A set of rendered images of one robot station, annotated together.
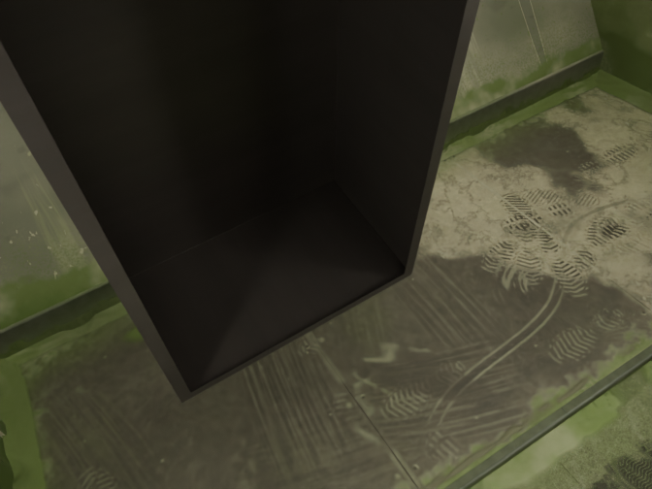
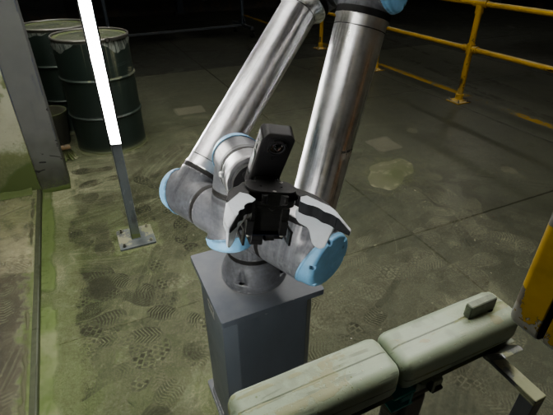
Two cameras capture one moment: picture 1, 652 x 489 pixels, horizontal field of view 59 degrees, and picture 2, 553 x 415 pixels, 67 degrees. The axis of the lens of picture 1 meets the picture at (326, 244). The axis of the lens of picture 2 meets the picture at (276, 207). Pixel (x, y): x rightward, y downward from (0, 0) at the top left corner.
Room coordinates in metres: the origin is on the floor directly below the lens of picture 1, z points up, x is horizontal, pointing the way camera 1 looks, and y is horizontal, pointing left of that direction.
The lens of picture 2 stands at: (-0.35, 0.71, 1.47)
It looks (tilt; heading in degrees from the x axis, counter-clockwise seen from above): 32 degrees down; 269
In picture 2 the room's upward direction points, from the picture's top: straight up
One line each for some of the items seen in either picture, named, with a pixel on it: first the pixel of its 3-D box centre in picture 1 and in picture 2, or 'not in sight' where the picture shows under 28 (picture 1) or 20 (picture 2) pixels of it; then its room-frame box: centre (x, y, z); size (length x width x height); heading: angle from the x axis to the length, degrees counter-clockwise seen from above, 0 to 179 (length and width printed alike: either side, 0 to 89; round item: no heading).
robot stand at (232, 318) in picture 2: not in sight; (256, 343); (-0.29, -0.24, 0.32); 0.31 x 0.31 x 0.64; 24
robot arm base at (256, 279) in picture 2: not in sight; (253, 258); (-0.29, -0.24, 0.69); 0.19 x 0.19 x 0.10
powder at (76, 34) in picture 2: not in sight; (89, 35); (1.04, -2.71, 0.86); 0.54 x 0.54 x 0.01
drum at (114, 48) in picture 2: not in sight; (102, 90); (1.03, -2.71, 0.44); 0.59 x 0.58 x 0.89; 129
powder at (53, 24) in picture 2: not in sight; (53, 25); (1.51, -3.15, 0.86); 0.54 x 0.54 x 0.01
